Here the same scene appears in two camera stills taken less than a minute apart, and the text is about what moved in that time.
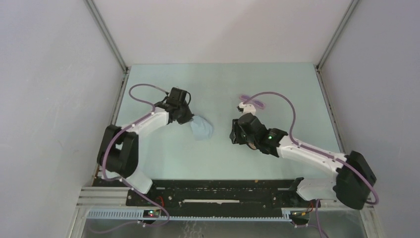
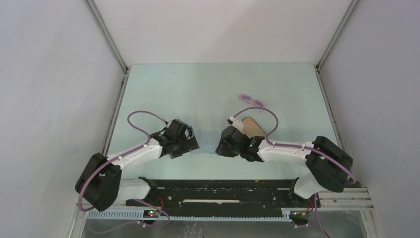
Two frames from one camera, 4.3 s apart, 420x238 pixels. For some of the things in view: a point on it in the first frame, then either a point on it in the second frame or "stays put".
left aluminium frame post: (101, 24) stays put
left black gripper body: (185, 115) → (181, 148)
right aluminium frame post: (345, 18) stays put
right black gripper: (234, 136) → (222, 149)
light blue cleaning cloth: (201, 128) → (208, 140)
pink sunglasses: (258, 104) stays put
